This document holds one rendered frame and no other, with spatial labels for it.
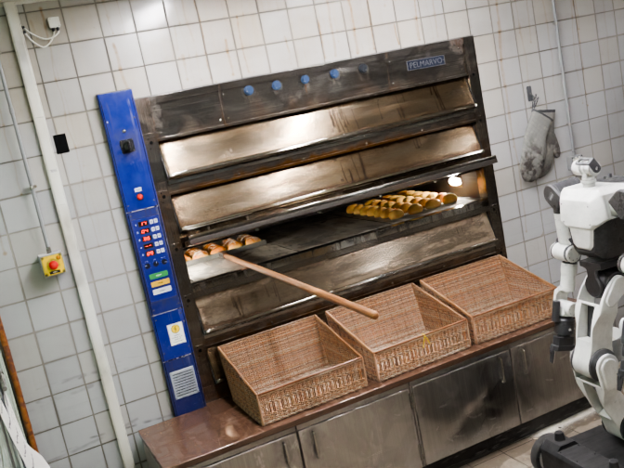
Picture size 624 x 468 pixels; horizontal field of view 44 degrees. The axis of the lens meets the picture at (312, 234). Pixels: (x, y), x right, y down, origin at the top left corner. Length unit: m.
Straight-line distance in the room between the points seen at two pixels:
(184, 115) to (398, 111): 1.17
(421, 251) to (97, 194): 1.78
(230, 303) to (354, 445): 0.92
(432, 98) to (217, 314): 1.66
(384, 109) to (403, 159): 0.29
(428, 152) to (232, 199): 1.16
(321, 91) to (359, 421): 1.66
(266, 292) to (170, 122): 0.97
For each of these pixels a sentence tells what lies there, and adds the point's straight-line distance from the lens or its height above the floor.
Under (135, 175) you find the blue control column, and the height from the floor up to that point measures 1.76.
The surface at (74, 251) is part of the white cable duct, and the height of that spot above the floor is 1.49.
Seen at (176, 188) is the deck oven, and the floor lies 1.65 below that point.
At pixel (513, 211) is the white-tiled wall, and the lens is 4.70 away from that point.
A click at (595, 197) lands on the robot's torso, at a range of 3.36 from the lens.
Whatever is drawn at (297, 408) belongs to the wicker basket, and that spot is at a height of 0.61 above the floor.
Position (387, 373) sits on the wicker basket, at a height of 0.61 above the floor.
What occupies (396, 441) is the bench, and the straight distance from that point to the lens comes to 3.85.
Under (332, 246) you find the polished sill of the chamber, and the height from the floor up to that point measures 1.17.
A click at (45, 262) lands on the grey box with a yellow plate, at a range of 3.61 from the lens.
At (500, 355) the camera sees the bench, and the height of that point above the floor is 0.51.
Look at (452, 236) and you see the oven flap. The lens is 4.46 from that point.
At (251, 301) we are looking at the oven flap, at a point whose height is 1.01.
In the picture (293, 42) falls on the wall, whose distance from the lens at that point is 4.00.
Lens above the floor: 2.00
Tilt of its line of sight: 11 degrees down
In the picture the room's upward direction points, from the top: 11 degrees counter-clockwise
